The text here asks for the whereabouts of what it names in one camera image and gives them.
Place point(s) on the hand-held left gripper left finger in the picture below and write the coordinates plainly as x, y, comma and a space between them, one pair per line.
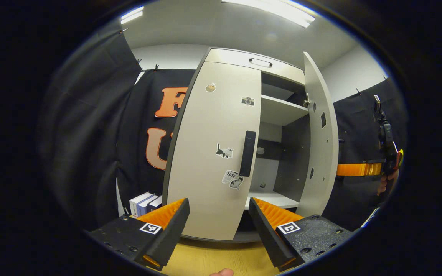
171, 234

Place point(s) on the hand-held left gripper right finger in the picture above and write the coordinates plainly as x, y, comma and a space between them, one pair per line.
267, 237

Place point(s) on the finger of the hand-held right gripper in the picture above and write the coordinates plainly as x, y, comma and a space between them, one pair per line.
359, 169

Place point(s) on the beige cabinet door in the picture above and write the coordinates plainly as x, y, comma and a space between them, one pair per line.
322, 153
205, 153

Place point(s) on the beige double-door shoe cabinet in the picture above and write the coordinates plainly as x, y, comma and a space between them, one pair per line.
294, 161

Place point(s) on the metal door hinge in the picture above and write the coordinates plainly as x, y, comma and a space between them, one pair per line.
307, 102

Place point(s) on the white cabinet shelf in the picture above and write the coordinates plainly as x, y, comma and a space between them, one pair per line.
278, 111

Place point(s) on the dark blue box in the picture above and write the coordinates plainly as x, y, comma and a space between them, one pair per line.
155, 204

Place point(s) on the white blue box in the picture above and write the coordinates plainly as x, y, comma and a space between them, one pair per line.
143, 205

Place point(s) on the white blue printed paper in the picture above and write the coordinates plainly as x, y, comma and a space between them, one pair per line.
370, 217

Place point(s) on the black backdrop cloth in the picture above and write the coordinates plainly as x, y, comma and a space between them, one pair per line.
86, 134

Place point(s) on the large ceiling light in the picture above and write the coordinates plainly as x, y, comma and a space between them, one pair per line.
274, 9

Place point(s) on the small ceiling light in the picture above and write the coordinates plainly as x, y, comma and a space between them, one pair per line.
132, 15

